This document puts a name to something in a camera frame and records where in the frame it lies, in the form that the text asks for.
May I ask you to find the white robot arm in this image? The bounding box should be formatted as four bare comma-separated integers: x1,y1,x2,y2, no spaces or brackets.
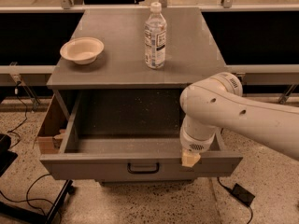
179,72,299,167

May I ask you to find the black floor cable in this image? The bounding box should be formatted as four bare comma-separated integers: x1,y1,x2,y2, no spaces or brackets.
0,173,69,224

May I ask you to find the grey drawer cabinet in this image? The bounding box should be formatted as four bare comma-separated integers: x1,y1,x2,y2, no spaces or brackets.
46,7,235,184

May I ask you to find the white paper bowl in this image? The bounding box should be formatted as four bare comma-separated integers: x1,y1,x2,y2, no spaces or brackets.
60,37,104,65

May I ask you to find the black left wall cable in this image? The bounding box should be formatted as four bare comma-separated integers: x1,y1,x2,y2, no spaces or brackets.
7,81,30,149

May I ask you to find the black stand base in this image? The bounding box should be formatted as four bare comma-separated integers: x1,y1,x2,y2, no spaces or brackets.
0,179,75,224

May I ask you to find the grey top drawer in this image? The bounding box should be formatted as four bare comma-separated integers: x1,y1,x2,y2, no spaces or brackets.
41,89,242,183

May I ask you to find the cardboard box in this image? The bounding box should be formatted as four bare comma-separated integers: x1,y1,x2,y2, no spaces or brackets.
36,96,66,154

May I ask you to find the black adapter cable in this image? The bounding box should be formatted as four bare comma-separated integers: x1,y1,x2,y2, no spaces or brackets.
217,128,254,224

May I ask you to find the clear plastic water bottle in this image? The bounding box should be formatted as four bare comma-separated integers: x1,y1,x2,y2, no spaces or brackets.
144,2,167,69

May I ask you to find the black power adapter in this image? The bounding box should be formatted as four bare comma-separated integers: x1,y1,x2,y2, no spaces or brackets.
231,184,255,206

